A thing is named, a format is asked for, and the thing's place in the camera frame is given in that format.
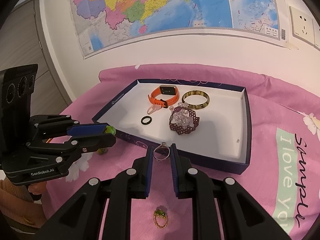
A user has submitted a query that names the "pink plastic clip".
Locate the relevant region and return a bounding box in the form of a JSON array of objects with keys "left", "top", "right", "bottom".
[{"left": 147, "top": 105, "right": 162, "bottom": 115}]

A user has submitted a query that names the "silver gemstone ring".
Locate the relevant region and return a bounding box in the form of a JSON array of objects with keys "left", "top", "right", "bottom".
[{"left": 152, "top": 142, "right": 171, "bottom": 161}]

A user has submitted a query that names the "gold chain green ring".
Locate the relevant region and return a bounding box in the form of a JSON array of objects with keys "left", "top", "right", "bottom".
[{"left": 153, "top": 205, "right": 169, "bottom": 229}]

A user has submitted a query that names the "orange smart watch band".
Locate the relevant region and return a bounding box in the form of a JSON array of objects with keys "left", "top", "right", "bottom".
[{"left": 148, "top": 85, "right": 180, "bottom": 108}]

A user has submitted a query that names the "dark red beaded bracelet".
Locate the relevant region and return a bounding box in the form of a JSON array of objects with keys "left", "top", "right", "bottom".
[{"left": 168, "top": 104, "right": 201, "bottom": 136}]

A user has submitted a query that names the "clear crystal bead bracelet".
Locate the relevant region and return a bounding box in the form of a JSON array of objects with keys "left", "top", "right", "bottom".
[{"left": 169, "top": 102, "right": 198, "bottom": 128}]

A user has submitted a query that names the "tortoiseshell bangle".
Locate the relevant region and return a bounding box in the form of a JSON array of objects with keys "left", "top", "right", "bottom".
[{"left": 182, "top": 90, "right": 210, "bottom": 110}]

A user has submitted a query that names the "left forearm orange sleeve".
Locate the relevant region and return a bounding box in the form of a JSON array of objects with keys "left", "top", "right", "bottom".
[{"left": 1, "top": 178, "right": 47, "bottom": 228}]

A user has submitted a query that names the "person's left hand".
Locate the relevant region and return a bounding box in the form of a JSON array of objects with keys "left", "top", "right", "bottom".
[{"left": 28, "top": 181, "right": 47, "bottom": 195}]

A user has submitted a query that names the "pink floral bed sheet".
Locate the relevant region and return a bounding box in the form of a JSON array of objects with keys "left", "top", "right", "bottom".
[{"left": 42, "top": 64, "right": 319, "bottom": 239}]

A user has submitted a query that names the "dark blue shallow box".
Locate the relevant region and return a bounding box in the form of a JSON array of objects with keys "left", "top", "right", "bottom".
[{"left": 93, "top": 79, "right": 252, "bottom": 174}]

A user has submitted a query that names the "grey wooden door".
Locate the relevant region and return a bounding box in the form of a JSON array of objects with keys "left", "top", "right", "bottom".
[{"left": 1, "top": 0, "right": 72, "bottom": 115}]

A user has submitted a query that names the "colourful wall map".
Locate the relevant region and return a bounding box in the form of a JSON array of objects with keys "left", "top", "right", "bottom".
[{"left": 69, "top": 0, "right": 287, "bottom": 58}]

